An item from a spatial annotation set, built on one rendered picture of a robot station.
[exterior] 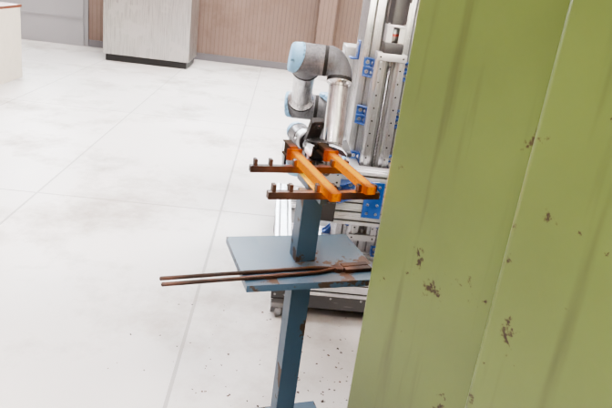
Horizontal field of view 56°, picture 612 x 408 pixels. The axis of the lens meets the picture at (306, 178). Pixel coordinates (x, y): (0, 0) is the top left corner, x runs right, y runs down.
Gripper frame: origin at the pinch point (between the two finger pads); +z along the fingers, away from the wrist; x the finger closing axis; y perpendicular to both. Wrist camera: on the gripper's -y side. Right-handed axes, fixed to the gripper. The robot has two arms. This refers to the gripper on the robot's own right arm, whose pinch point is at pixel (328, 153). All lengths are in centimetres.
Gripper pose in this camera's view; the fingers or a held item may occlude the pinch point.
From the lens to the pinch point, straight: 183.7
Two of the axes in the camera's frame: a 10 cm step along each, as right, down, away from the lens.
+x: -9.4, -0.1, -3.4
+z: 3.1, 3.4, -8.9
